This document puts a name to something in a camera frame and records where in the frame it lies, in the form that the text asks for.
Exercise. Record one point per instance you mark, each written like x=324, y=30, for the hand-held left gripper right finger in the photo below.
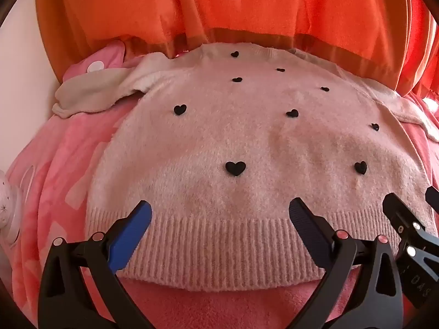
x=307, y=231

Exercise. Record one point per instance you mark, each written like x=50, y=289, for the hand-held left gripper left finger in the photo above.
x=135, y=233

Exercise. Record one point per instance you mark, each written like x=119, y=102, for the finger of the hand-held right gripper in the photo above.
x=432, y=198
x=399, y=214

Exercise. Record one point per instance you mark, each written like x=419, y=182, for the pink sweater with black hearts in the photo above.
x=247, y=144

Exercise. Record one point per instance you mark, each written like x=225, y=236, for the pink patterned blanket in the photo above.
x=58, y=168

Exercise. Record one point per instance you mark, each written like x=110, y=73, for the white plush toy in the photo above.
x=7, y=209

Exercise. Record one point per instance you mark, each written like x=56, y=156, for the pink pillow with white dots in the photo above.
x=103, y=60

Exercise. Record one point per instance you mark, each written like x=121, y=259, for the wooden headboard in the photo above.
x=51, y=20

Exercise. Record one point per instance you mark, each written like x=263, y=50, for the orange curtain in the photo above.
x=247, y=3

